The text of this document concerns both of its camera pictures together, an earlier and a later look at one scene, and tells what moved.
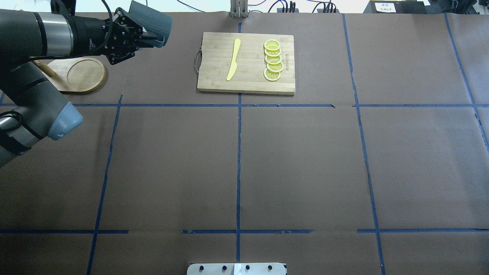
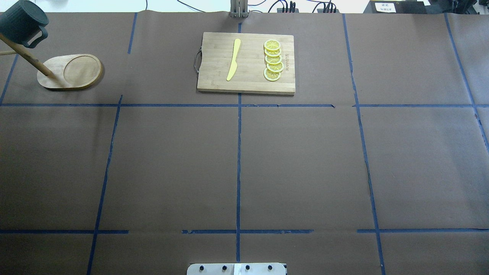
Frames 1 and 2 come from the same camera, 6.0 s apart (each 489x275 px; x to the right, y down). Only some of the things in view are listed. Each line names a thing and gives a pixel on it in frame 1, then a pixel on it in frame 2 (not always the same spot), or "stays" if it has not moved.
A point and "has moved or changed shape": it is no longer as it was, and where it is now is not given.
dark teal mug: x=156 y=23 has moved or changed shape
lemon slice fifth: x=271 y=76 stays
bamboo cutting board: x=217 y=57 stays
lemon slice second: x=272 y=53 stays
